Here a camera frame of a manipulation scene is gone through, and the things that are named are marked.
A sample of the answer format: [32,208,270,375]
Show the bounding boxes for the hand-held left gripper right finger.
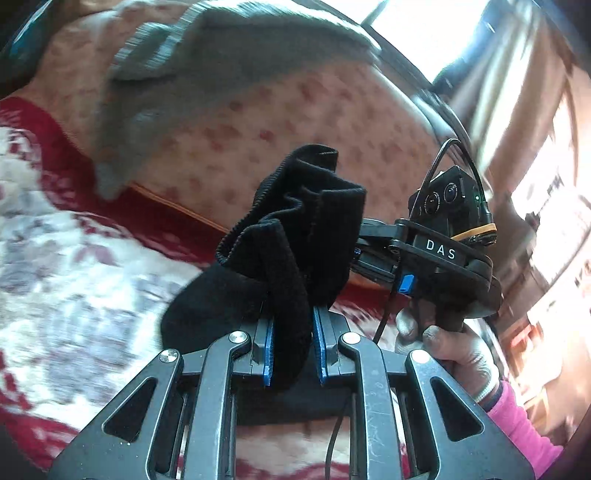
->
[313,307,536,480]

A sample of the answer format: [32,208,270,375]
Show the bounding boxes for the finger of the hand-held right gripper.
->
[352,249,402,283]
[358,220,402,248]

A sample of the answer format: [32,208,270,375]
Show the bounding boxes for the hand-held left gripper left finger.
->
[46,318,278,480]

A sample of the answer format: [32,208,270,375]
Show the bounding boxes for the black sock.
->
[159,144,393,428]

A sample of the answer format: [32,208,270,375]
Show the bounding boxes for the person's right forearm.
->
[478,378,566,480]

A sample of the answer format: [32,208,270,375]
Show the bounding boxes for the person's right hand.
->
[394,307,502,414]

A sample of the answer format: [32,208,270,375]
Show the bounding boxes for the beige dotted pillow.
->
[28,0,462,241]

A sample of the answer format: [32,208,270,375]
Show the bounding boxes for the beige curtain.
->
[434,9,587,195]

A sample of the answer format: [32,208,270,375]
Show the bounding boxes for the red and white blanket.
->
[0,97,416,480]

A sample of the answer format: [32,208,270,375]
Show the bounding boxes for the grey knit cloth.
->
[92,7,382,201]

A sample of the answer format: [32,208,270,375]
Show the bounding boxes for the black cable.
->
[323,399,352,480]
[372,137,491,344]

